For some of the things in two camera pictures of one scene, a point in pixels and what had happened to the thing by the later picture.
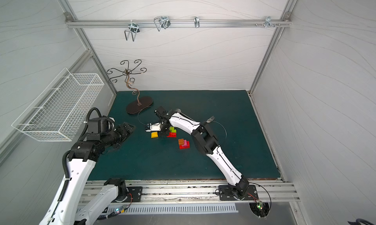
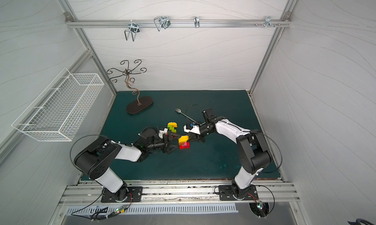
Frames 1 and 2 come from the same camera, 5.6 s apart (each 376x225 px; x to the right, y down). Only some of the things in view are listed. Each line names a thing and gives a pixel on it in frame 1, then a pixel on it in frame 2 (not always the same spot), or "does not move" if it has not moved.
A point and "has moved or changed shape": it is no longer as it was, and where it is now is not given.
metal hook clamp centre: (163, 21) does not move
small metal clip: (197, 22) does not move
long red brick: (184, 146) does not move
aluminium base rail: (193, 192) does not move
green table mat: (159, 149) does not move
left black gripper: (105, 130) -> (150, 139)
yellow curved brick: (154, 134) has moved or changed shape
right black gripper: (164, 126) -> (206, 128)
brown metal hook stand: (145, 102) does not move
